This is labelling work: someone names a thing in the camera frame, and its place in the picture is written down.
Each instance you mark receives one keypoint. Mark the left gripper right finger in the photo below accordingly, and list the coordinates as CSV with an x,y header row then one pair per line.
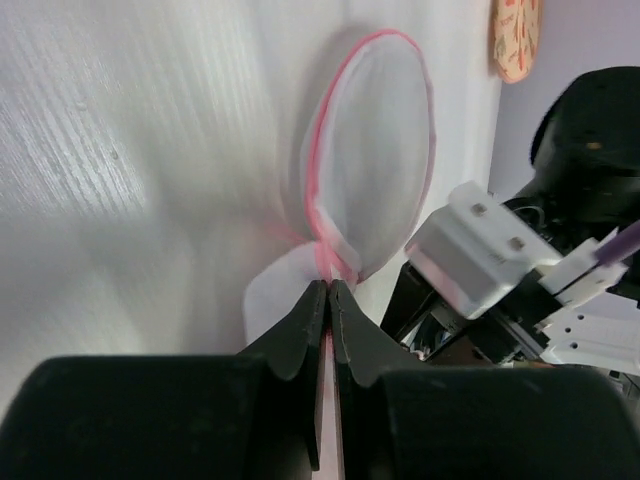
x,y
362,355

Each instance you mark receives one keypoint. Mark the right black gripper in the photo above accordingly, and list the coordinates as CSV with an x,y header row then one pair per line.
x,y
422,321

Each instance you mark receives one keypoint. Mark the floral padded laundry case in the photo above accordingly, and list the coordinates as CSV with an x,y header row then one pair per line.
x,y
515,27

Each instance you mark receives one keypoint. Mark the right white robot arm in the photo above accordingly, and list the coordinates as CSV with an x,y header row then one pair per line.
x,y
583,201

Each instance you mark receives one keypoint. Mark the white mesh laundry bag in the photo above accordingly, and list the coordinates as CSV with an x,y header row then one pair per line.
x,y
365,167

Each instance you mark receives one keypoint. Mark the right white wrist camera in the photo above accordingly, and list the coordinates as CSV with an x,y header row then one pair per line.
x,y
473,251

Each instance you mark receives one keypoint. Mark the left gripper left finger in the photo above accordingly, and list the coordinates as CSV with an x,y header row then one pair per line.
x,y
286,421

